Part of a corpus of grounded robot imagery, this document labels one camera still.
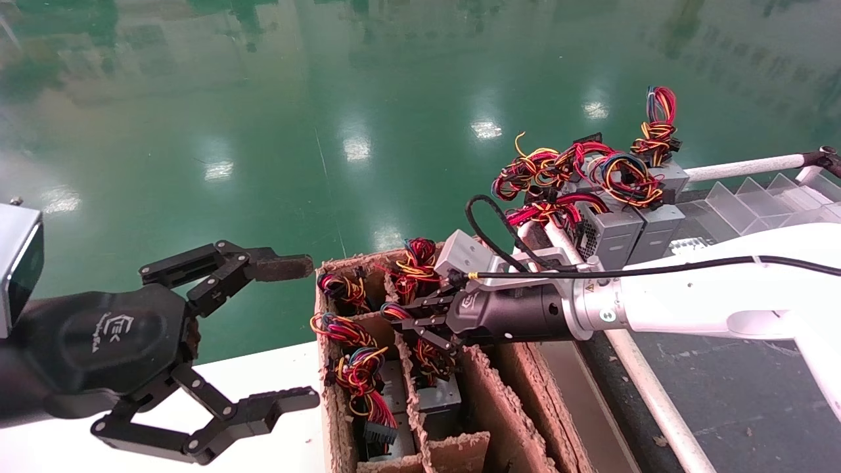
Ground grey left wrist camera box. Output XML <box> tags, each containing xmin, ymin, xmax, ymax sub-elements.
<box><xmin>0</xmin><ymin>202</ymin><xmax>45</xmax><ymax>339</ymax></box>

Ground thin black cable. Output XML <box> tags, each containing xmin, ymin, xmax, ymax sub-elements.
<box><xmin>453</xmin><ymin>255</ymin><xmax>841</xmax><ymax>282</ymax></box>

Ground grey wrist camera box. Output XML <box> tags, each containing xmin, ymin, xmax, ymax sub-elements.
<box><xmin>0</xmin><ymin>202</ymin><xmax>45</xmax><ymax>339</ymax></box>
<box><xmin>434</xmin><ymin>230</ymin><xmax>510</xmax><ymax>290</ymax></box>

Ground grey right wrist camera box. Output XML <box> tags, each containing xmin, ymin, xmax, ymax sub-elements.
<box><xmin>434</xmin><ymin>230</ymin><xmax>510</xmax><ymax>290</ymax></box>

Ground worn cardboard box with dividers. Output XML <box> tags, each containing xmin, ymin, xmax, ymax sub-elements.
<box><xmin>311</xmin><ymin>231</ymin><xmax>595</xmax><ymax>473</ymax></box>

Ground clear acrylic compartment tray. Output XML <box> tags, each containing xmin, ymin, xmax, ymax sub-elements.
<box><xmin>704</xmin><ymin>172</ymin><xmax>841</xmax><ymax>232</ymax></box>

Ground grey power supply with wires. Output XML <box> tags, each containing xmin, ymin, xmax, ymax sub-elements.
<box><xmin>380</xmin><ymin>301</ymin><xmax>463</xmax><ymax>416</ymax></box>
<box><xmin>324</xmin><ymin>347</ymin><xmax>416</xmax><ymax>464</ymax></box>
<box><xmin>310</xmin><ymin>313</ymin><xmax>380</xmax><ymax>350</ymax></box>
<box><xmin>384</xmin><ymin>238</ymin><xmax>440</xmax><ymax>304</ymax></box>
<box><xmin>491</xmin><ymin>131</ymin><xmax>646</xmax><ymax>271</ymax></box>
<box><xmin>317</xmin><ymin>268</ymin><xmax>370</xmax><ymax>313</ymax></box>
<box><xmin>588</xmin><ymin>85</ymin><xmax>689</xmax><ymax>265</ymax></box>

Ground thick black looped cable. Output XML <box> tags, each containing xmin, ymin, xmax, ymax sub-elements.
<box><xmin>464</xmin><ymin>193</ymin><xmax>566</xmax><ymax>273</ymax></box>

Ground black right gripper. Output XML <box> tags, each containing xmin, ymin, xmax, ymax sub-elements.
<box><xmin>394</xmin><ymin>284</ymin><xmax>579</xmax><ymax>355</ymax></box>

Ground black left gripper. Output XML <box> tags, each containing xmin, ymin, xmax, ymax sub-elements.
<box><xmin>13</xmin><ymin>240</ymin><xmax>321</xmax><ymax>466</ymax></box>

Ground white frame pipe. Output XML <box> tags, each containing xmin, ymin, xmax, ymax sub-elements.
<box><xmin>544</xmin><ymin>221</ymin><xmax>587</xmax><ymax>267</ymax></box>
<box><xmin>683</xmin><ymin>152</ymin><xmax>827</xmax><ymax>185</ymax></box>
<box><xmin>518</xmin><ymin>222</ymin><xmax>718</xmax><ymax>473</ymax></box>

